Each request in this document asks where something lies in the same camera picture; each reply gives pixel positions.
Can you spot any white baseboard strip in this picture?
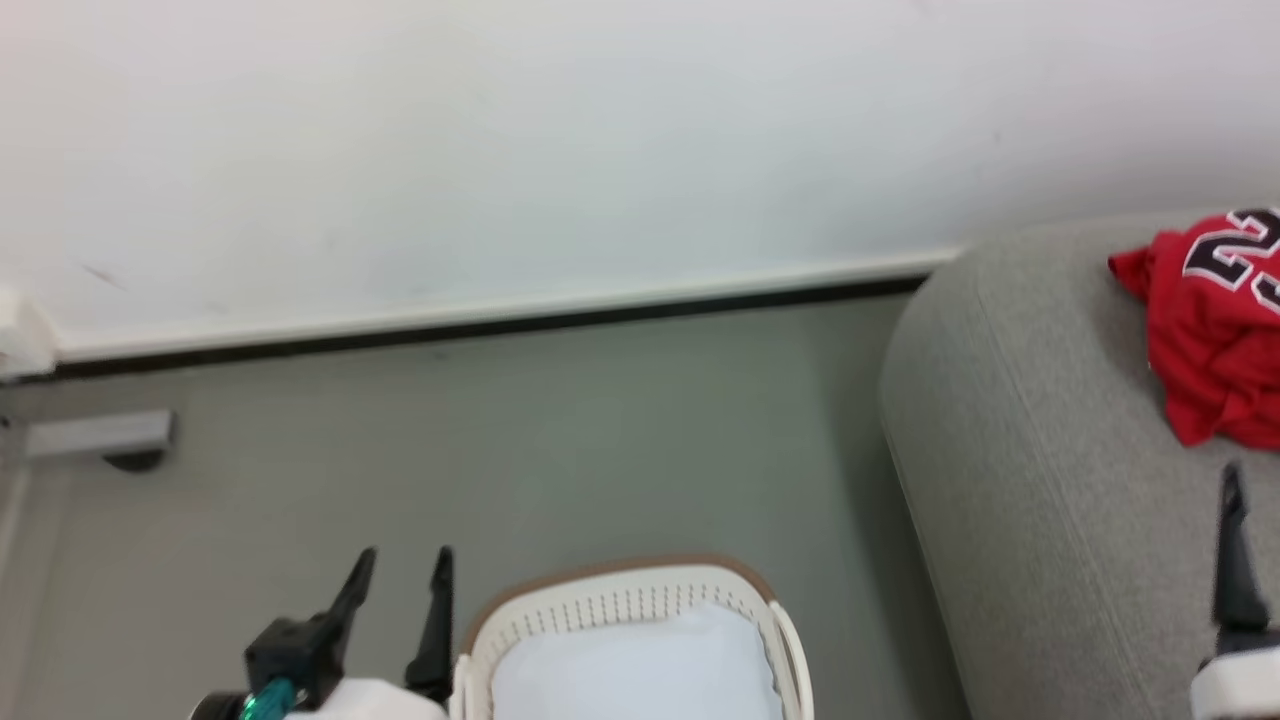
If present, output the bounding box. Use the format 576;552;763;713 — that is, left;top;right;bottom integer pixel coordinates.
55;247;968;364

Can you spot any white plastic cable box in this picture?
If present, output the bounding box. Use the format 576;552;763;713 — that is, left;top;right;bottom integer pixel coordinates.
0;287;60;382

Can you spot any white cloth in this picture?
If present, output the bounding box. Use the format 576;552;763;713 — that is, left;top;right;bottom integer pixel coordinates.
489;602;782;720

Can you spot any white laundry basket brown rim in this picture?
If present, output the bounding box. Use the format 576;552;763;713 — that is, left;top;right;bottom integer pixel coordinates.
449;554;815;720

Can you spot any grey fabric sofa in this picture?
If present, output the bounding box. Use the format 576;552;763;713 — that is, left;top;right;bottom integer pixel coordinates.
879;209;1280;720

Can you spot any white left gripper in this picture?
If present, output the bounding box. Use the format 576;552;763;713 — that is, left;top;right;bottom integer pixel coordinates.
284;546;456;720

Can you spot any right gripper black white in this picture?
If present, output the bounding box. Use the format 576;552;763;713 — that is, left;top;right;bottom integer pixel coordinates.
1189;464;1280;720

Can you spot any red basketball jersey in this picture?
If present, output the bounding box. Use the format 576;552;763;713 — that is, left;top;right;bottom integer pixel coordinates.
1107;206;1280;450

